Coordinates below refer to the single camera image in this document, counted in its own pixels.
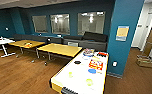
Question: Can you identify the green bowl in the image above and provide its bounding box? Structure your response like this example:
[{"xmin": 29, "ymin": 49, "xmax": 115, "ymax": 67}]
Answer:
[{"xmin": 85, "ymin": 78, "xmax": 94, "ymax": 87}]

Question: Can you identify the open cardboard box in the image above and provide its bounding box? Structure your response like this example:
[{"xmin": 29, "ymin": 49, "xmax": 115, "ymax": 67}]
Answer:
[{"xmin": 135, "ymin": 54, "xmax": 152, "ymax": 69}]

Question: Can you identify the dark grey sofa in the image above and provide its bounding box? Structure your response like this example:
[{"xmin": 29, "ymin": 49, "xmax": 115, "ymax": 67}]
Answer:
[{"xmin": 62, "ymin": 31, "xmax": 109, "ymax": 52}]

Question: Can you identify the white bowl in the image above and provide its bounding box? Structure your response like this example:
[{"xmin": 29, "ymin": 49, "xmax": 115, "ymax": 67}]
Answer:
[{"xmin": 81, "ymin": 55, "xmax": 91, "ymax": 61}]

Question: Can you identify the yellow wooden table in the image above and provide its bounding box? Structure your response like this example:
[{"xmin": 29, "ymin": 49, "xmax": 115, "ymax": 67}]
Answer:
[
  {"xmin": 7, "ymin": 39, "xmax": 47, "ymax": 55},
  {"xmin": 36, "ymin": 43, "xmax": 84, "ymax": 66}
]

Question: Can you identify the red orange game box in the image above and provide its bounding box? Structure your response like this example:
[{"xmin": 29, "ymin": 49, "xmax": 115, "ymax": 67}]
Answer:
[{"xmin": 88, "ymin": 58, "xmax": 104, "ymax": 71}]

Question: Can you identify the flat red object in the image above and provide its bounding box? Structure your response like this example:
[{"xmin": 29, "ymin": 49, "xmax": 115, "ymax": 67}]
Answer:
[{"xmin": 96, "ymin": 51, "xmax": 109, "ymax": 58}]

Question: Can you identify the yellow cup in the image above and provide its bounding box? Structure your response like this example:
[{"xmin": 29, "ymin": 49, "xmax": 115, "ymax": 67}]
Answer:
[{"xmin": 68, "ymin": 71, "xmax": 74, "ymax": 79}]

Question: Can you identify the framed interior window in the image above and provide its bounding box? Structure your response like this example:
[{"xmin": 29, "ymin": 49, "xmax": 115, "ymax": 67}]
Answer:
[
  {"xmin": 31, "ymin": 15, "xmax": 49, "ymax": 34},
  {"xmin": 49, "ymin": 13, "xmax": 71, "ymax": 35},
  {"xmin": 77, "ymin": 11, "xmax": 107, "ymax": 36}
]

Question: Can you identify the air hockey table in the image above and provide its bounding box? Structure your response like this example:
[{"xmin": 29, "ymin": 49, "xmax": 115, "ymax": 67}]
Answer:
[{"xmin": 49, "ymin": 49, "xmax": 110, "ymax": 94}]

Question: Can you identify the long dark grey bench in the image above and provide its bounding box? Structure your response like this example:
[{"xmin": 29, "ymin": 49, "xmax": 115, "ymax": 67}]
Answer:
[{"xmin": 11, "ymin": 33, "xmax": 64, "ymax": 45}]

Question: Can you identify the small red object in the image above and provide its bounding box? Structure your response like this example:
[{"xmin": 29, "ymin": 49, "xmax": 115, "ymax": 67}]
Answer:
[{"xmin": 24, "ymin": 41, "xmax": 33, "ymax": 47}]

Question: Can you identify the small white table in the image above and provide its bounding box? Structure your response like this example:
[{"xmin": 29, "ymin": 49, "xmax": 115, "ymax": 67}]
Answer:
[{"xmin": 0, "ymin": 38, "xmax": 17, "ymax": 59}]

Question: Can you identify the white wall outlet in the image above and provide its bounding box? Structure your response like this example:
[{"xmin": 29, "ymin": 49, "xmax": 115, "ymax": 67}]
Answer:
[{"xmin": 112, "ymin": 60, "xmax": 119, "ymax": 68}]

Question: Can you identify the pale framed wall sign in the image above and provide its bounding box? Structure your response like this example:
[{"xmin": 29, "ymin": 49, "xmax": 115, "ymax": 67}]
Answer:
[{"xmin": 115, "ymin": 25, "xmax": 131, "ymax": 43}]

